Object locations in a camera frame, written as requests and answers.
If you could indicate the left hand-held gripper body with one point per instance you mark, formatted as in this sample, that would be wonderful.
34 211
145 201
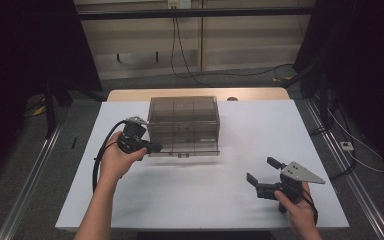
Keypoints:
134 136

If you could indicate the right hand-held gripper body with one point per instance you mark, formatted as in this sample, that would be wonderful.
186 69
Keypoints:
295 173

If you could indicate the smoky transparent drawer organizer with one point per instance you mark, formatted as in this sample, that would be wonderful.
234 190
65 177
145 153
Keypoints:
183 110

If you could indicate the person's left hand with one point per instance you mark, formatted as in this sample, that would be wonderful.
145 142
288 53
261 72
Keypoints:
116 163

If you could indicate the person's right hand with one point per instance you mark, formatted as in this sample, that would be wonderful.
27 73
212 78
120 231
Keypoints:
300 215

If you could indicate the white table cover sheet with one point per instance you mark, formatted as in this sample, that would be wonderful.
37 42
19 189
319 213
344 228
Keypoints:
213 193

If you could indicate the white power plug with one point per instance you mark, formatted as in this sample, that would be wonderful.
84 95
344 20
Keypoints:
346 145

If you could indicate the small black floor object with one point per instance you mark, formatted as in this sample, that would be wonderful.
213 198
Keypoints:
74 142

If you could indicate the wooden table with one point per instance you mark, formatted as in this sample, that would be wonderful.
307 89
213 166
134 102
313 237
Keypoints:
263 94

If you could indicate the black stand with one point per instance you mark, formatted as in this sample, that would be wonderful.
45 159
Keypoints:
323 100
50 113

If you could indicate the yellow floor tape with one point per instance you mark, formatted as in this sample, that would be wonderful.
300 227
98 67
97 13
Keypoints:
38 111
281 79

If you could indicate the black curtain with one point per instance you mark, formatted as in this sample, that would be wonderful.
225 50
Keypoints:
363 50
20 50

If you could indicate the black horizontal bar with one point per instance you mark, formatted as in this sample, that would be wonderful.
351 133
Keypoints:
230 13

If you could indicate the metal floor rail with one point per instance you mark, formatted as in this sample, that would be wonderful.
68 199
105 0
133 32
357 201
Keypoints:
26 186
356 186

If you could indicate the black wall bracket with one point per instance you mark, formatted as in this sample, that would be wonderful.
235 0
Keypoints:
118 57

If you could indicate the white wall socket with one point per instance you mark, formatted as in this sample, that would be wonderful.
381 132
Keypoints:
179 3

